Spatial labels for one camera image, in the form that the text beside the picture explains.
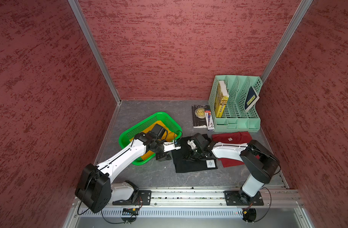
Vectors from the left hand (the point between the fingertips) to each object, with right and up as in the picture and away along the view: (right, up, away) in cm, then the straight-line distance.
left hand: (166, 155), depth 80 cm
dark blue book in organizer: (+62, +35, +23) cm, 75 cm away
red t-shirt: (+47, +7, +16) cm, 50 cm away
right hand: (+10, -6, +6) cm, 13 cm away
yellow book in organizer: (+35, +33, +10) cm, 49 cm away
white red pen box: (+30, +18, +23) cm, 42 cm away
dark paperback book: (+23, +22, +29) cm, 43 cm away
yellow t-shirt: (+1, +8, +15) cm, 17 cm away
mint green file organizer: (+49, +35, +28) cm, 67 cm away
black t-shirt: (+9, -8, +5) cm, 13 cm away
